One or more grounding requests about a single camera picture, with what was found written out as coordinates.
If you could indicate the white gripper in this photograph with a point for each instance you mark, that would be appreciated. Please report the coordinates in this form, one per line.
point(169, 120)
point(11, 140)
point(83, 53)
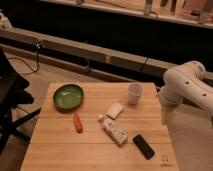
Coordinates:
point(166, 115)

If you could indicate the white sponge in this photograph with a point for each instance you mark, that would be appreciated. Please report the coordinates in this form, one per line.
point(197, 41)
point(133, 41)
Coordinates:
point(114, 111)

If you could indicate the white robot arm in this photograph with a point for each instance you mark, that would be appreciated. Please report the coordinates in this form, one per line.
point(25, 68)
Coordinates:
point(184, 81)

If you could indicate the green ceramic bowl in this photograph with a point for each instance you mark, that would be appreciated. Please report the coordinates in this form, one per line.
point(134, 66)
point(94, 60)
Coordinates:
point(68, 97)

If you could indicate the black remote control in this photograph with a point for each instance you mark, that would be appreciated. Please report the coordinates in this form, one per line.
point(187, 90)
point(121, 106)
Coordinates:
point(144, 147)

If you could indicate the white paper cup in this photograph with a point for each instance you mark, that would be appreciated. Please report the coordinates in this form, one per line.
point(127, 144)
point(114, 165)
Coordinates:
point(134, 93)

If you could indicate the orange carrot toy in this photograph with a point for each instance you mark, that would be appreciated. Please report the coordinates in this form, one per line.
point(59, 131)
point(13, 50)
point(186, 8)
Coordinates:
point(77, 123)

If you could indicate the black office chair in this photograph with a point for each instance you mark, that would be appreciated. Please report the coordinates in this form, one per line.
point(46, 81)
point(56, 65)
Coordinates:
point(12, 93)

